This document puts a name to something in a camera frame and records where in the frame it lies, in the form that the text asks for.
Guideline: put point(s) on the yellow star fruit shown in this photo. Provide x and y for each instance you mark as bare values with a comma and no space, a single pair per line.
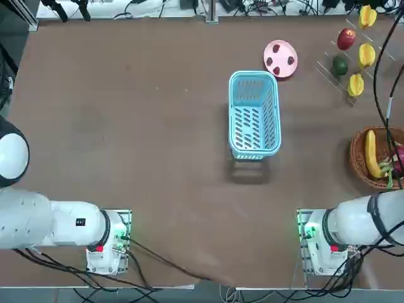
366,55
355,84
367,17

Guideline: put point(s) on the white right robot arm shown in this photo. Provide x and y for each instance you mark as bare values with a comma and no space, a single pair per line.
353,221

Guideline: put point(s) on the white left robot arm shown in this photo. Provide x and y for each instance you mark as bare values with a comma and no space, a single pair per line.
63,224

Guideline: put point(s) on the light blue plastic basket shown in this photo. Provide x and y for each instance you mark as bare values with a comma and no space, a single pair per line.
247,153

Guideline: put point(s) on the brown wicker basket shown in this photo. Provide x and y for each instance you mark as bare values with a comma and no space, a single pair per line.
358,151

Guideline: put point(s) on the red strawberry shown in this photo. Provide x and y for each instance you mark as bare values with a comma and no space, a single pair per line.
291,59
277,71
276,48
269,61

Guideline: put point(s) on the pink round plate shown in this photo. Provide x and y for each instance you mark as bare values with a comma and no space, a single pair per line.
282,55

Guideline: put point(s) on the white board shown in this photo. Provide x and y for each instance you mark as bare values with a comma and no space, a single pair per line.
158,9

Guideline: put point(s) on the clear acrylic stepped stand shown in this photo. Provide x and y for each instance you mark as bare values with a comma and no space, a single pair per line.
328,71

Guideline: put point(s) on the green avocado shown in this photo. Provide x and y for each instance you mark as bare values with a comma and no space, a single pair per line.
340,65

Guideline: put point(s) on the yellow banana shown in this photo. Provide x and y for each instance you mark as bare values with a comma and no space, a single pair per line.
370,151

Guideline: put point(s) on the red apple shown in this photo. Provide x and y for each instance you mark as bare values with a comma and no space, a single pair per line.
345,39

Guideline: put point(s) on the black tripod leg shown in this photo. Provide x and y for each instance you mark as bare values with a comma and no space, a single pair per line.
61,11
83,9

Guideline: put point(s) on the pink dragon fruit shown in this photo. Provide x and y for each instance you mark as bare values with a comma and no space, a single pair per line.
398,164

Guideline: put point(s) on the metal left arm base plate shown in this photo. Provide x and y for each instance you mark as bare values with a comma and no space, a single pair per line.
127,221

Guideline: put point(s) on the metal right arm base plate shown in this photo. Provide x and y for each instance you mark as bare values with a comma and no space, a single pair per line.
301,221

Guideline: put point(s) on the aluminium post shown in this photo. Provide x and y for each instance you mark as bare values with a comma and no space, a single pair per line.
212,11

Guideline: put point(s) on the aluminium profile rail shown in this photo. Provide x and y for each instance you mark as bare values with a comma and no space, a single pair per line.
30,15

